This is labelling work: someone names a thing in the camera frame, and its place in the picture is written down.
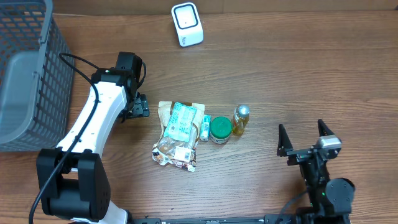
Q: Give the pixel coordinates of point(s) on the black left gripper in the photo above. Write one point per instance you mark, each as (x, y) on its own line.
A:
(142, 108)

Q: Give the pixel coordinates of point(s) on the teal white snack packet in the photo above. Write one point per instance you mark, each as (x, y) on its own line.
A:
(180, 123)

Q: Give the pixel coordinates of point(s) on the white barcode scanner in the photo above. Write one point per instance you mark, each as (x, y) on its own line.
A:
(187, 24)

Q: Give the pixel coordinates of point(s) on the brown white snack packet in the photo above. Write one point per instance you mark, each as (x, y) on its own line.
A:
(178, 153)

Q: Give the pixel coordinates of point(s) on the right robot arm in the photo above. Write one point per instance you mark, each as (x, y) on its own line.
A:
(330, 199)

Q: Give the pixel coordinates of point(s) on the yellow juice bottle silver cap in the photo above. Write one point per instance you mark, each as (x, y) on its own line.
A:
(240, 119)

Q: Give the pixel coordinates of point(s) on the green lid white jar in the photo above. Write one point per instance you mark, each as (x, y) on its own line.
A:
(220, 130)

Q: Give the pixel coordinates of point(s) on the teal white tissue pack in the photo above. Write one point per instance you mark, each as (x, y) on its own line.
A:
(205, 128)

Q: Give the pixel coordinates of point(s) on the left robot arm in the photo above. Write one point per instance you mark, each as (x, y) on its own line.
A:
(72, 180)

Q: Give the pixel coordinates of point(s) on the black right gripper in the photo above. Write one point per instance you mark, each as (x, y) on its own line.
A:
(304, 155)

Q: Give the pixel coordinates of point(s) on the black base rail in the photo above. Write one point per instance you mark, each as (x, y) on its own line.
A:
(267, 219)

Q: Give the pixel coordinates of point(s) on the grey plastic mesh basket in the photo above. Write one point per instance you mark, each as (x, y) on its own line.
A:
(36, 85)

